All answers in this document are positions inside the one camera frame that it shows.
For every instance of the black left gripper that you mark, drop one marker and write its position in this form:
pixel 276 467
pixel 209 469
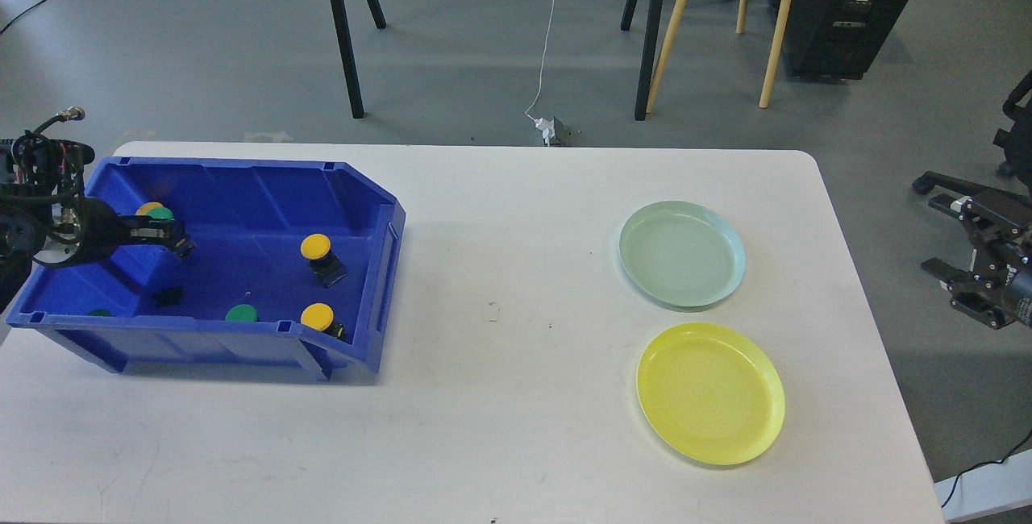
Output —
pixel 98 231

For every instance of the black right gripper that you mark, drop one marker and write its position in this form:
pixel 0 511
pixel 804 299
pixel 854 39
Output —
pixel 997 289

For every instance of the yellow button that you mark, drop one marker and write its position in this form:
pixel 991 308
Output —
pixel 326 266
pixel 321 317
pixel 148 207

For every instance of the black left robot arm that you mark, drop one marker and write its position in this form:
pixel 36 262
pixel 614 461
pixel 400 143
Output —
pixel 48 219

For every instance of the yellow plate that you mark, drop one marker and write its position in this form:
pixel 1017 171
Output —
pixel 710 393

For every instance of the light green plate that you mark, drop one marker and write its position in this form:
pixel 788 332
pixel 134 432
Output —
pixel 682 255

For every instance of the small black part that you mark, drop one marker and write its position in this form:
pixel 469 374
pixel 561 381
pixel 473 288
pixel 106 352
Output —
pixel 168 297

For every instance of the black office chair base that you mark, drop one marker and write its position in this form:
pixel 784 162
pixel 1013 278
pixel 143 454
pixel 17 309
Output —
pixel 929 180

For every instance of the blue plastic storage bin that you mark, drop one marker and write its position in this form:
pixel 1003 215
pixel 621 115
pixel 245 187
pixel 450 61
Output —
pixel 246 219

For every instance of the black tripod leg left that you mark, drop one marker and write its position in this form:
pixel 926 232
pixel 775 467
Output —
pixel 346 52

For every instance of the wooden leg right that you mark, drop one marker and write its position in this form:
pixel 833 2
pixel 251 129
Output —
pixel 777 43

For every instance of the wooden leg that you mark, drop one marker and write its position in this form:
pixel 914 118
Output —
pixel 665 52
pixel 777 43

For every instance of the white power adapter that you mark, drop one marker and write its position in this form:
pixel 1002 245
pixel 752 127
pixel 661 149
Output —
pixel 553 132

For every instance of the wooden leg left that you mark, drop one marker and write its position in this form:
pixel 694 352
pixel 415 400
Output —
pixel 665 52

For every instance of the black stand leg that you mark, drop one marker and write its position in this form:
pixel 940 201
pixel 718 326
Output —
pixel 650 52

